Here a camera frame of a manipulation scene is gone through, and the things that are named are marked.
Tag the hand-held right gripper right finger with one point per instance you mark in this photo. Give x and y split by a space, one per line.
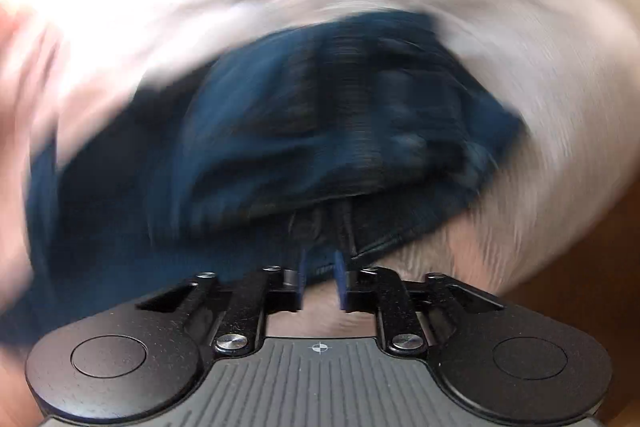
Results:
340 282

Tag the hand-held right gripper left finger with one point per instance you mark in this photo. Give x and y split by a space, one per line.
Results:
302 282

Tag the dark blue jeans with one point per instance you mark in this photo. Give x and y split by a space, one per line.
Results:
250 147

